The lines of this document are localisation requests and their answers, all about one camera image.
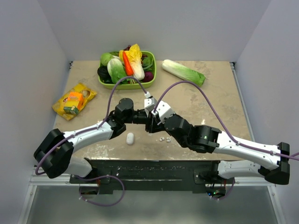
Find white earbud charging case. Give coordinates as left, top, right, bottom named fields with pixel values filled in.
left=126, top=133, right=135, bottom=145

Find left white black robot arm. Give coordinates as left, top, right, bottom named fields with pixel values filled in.
left=34, top=97, right=157, bottom=179

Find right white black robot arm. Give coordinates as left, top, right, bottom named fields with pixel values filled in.
left=154, top=113, right=290, bottom=185

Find purple beet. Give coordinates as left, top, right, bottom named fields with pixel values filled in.
left=142, top=71, right=154, bottom=83

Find orange toy carrot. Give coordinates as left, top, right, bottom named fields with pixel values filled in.
left=122, top=51, right=134, bottom=76

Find green plastic vegetable tray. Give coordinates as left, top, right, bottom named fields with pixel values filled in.
left=98, top=51, right=157, bottom=90

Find green white bok choy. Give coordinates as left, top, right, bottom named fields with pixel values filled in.
left=107, top=58, right=127, bottom=84

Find napa cabbage on table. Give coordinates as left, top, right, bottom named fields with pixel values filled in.
left=162, top=59, right=206, bottom=86

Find dark green spinach leaves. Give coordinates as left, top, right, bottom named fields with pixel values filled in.
left=142, top=56, right=154, bottom=71

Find dark black vegetable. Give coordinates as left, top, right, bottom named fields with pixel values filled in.
left=97, top=66, right=111, bottom=80

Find yellow leaf cabbage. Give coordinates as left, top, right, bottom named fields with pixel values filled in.
left=119, top=44, right=144, bottom=80

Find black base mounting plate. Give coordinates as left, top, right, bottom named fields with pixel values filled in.
left=70, top=160, right=233, bottom=195

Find orange green small box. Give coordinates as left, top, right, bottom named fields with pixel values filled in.
left=63, top=92, right=84, bottom=114

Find round green vegetable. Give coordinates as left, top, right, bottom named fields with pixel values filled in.
left=100, top=53, right=114, bottom=67

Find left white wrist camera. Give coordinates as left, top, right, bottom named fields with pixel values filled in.
left=144, top=91, right=157, bottom=116

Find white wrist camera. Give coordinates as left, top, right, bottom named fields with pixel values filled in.
left=151, top=100, right=176, bottom=124
left=144, top=91, right=157, bottom=116

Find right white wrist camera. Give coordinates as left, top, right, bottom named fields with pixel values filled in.
left=151, top=100, right=176, bottom=124

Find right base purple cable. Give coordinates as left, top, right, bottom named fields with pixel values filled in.
left=209, top=179, right=236, bottom=201

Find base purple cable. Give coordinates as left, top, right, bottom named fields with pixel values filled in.
left=209, top=179, right=236, bottom=201
left=74, top=175, right=125, bottom=207

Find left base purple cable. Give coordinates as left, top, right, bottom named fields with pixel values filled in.
left=74, top=175, right=125, bottom=207

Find aluminium front rail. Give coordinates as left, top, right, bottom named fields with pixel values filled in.
left=29, top=174, right=97, bottom=187

